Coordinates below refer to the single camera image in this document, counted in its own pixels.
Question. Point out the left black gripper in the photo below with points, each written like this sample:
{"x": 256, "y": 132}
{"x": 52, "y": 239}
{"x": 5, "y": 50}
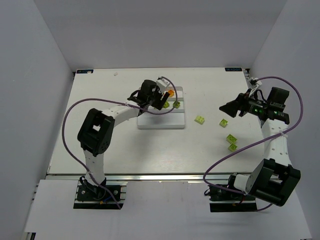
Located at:
{"x": 155, "y": 99}

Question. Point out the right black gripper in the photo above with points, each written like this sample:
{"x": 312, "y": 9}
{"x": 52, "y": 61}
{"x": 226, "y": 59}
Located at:
{"x": 241, "y": 104}

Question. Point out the yellow 2x4 lego brick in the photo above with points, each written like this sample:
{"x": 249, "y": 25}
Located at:
{"x": 171, "y": 93}

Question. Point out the green 2x2 lego brick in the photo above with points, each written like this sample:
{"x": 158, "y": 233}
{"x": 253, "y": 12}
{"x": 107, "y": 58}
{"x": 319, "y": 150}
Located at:
{"x": 176, "y": 104}

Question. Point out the pale green 2x2 lego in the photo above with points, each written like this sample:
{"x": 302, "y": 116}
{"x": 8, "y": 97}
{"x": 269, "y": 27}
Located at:
{"x": 231, "y": 139}
{"x": 223, "y": 123}

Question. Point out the pale green sloped lego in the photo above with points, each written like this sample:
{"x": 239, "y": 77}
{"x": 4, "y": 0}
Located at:
{"x": 199, "y": 119}

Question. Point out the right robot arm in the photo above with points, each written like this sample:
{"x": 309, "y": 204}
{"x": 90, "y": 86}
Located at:
{"x": 274, "y": 179}

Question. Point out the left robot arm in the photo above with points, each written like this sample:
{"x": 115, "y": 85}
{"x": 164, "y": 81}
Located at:
{"x": 96, "y": 131}

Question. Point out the pale green small lego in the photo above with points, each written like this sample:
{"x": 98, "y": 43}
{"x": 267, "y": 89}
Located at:
{"x": 232, "y": 147}

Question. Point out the left blue corner label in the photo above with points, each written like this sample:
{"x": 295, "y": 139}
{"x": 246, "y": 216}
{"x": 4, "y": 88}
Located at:
{"x": 84, "y": 71}

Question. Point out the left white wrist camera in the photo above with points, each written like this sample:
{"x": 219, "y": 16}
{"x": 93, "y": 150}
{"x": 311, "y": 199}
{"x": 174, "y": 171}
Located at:
{"x": 162, "y": 84}

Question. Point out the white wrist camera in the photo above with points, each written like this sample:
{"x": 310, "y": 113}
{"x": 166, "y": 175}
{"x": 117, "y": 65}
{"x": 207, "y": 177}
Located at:
{"x": 253, "y": 84}
{"x": 162, "y": 84}

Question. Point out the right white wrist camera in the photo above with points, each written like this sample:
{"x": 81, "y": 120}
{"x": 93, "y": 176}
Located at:
{"x": 253, "y": 84}

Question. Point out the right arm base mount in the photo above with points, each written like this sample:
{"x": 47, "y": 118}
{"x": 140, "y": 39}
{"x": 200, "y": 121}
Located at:
{"x": 223, "y": 201}

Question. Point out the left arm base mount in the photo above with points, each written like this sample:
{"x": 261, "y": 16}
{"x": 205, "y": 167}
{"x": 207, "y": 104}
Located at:
{"x": 93, "y": 197}

